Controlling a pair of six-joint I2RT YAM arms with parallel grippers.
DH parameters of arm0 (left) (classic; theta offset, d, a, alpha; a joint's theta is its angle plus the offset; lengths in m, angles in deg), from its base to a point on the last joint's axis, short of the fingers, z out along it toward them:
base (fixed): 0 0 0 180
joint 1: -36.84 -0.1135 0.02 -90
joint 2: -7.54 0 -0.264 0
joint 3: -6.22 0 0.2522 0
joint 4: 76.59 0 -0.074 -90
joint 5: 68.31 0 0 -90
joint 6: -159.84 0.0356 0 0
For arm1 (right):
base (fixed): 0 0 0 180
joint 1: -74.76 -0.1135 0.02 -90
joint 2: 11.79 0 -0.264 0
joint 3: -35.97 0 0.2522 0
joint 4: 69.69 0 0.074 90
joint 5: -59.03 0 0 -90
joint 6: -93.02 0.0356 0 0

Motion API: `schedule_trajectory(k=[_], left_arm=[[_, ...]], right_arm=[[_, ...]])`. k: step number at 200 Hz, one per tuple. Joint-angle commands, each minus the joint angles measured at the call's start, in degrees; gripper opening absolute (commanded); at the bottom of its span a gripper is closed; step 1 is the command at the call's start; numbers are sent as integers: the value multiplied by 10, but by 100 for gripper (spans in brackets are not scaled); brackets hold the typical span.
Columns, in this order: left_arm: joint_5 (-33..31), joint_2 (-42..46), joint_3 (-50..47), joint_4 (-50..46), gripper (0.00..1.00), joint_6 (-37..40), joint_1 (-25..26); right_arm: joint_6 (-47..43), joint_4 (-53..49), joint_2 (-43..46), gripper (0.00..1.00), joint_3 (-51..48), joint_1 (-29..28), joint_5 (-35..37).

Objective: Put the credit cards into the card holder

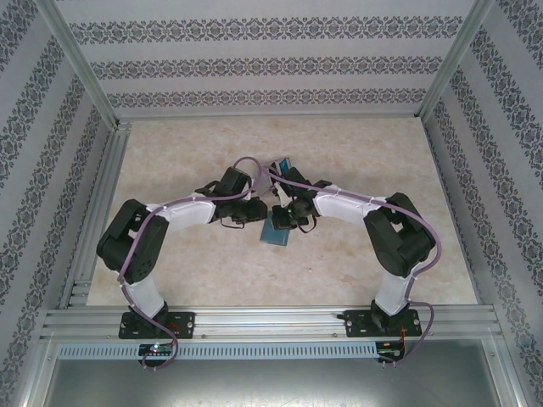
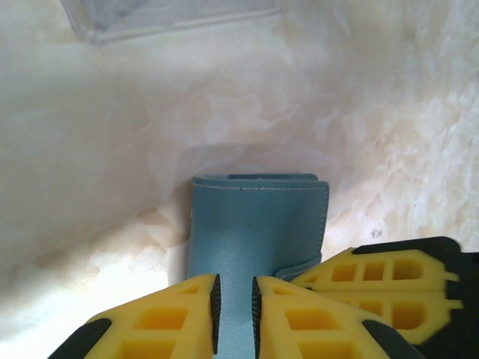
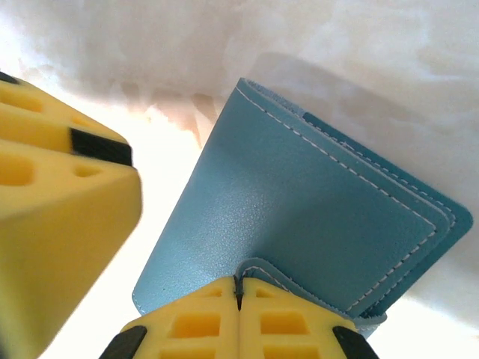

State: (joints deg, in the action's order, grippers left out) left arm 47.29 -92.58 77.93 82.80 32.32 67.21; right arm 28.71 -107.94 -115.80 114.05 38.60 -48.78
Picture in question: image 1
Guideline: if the teal leather card holder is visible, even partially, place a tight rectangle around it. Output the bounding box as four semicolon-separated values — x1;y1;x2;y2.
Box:
258;215;294;248

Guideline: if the clear acrylic card stand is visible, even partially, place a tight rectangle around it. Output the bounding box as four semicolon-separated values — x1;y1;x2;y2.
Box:
254;157;294;197

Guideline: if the grey metal sheet panel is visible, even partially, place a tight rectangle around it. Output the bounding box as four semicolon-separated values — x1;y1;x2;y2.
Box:
40;359;512;407

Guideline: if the left circuit board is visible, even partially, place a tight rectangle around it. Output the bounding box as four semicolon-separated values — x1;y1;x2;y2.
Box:
138;343;174;357

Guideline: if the circuit board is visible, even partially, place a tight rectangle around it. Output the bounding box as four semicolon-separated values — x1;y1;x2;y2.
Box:
378;341;405;360
138;343;174;357

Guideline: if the right circuit board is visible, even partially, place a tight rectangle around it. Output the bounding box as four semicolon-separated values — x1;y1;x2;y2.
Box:
378;341;405;360

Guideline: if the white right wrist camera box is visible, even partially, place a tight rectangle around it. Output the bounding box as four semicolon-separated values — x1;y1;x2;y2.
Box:
273;181;293;204

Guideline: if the aluminium frame crossbar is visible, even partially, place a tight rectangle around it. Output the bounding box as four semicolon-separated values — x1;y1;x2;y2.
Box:
113;110;422;125

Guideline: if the aluminium mounting rail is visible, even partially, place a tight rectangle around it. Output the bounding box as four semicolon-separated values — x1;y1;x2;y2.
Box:
40;305;498;341

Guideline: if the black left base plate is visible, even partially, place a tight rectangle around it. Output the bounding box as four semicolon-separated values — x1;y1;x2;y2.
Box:
117;310;198;341

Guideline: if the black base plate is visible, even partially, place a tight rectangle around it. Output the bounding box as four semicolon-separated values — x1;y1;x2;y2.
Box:
117;310;198;341
343;308;424;339

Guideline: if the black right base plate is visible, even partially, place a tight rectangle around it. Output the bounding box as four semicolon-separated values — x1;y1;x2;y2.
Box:
343;308;424;339

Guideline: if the slotted grey cable duct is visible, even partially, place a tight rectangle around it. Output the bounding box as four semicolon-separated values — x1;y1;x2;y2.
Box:
57;341;379;361

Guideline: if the aluminium side rail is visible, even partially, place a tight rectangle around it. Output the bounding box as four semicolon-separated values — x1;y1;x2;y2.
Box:
58;121;133;309

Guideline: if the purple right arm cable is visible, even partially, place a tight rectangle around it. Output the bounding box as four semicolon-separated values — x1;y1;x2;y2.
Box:
260;164;443;369

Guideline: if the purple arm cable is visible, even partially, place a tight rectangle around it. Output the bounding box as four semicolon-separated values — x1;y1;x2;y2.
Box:
117;156;265;370
260;164;443;369

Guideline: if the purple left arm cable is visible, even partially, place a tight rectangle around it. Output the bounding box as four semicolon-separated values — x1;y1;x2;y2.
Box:
117;156;265;370

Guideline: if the aluminium frame post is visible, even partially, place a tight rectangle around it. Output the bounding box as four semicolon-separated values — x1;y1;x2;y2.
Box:
491;334;534;407
414;0;498;120
16;334;59;407
32;0;123;131

